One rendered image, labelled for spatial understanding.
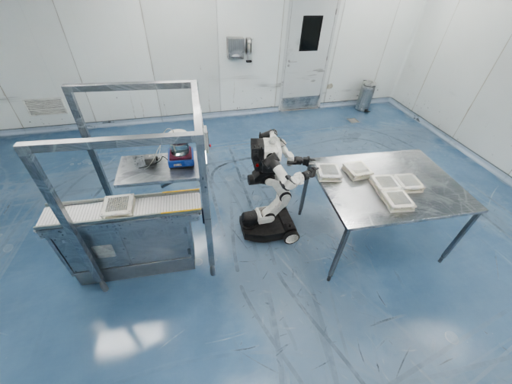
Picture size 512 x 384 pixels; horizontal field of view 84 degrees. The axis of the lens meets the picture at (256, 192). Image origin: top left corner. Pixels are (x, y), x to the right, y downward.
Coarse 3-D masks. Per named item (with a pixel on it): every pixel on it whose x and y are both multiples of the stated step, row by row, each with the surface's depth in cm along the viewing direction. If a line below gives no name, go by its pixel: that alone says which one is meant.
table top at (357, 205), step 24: (384, 168) 321; (408, 168) 323; (432, 168) 325; (336, 192) 286; (360, 192) 288; (432, 192) 293; (456, 192) 295; (360, 216) 262; (384, 216) 263; (408, 216) 265; (432, 216) 266; (456, 216) 272
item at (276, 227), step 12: (240, 216) 355; (252, 216) 333; (276, 216) 357; (288, 216) 355; (252, 228) 339; (264, 228) 342; (276, 228) 343; (288, 228) 338; (252, 240) 341; (264, 240) 339; (276, 240) 345
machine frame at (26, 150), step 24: (72, 96) 253; (192, 96) 241; (24, 144) 176; (48, 144) 178; (72, 144) 181; (96, 144) 184; (120, 144) 187; (144, 144) 190; (168, 144) 194; (96, 168) 304; (48, 192) 200; (72, 240) 234; (96, 264) 267
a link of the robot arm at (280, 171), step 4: (276, 168) 256; (280, 168) 255; (276, 172) 256; (280, 172) 254; (284, 172) 254; (280, 176) 254; (284, 176) 253; (288, 176) 252; (280, 180) 254; (284, 180) 252; (288, 180) 254; (292, 180) 252; (296, 180) 257; (280, 184) 257
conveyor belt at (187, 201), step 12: (84, 204) 252; (96, 204) 253; (144, 204) 255; (156, 204) 256; (168, 204) 257; (180, 204) 257; (192, 204) 258; (48, 216) 239; (72, 216) 241; (84, 216) 241; (96, 216) 242
